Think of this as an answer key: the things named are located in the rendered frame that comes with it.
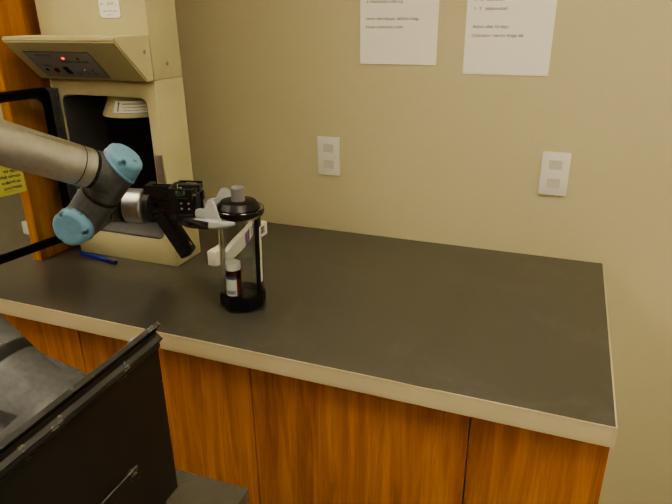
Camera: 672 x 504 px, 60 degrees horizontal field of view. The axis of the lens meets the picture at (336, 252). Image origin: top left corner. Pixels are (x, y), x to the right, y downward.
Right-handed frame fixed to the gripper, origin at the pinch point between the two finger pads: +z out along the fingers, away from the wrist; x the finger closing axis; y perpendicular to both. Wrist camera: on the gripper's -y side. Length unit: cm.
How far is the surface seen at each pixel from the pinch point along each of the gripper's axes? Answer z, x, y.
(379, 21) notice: 27, 50, 39
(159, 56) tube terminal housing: -22.9, 21.7, 31.5
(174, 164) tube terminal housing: -22.3, 22.8, 5.8
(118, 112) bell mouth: -35.8, 24.0, 18.1
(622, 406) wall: 101, 32, -63
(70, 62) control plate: -42, 17, 30
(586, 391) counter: 68, -27, -20
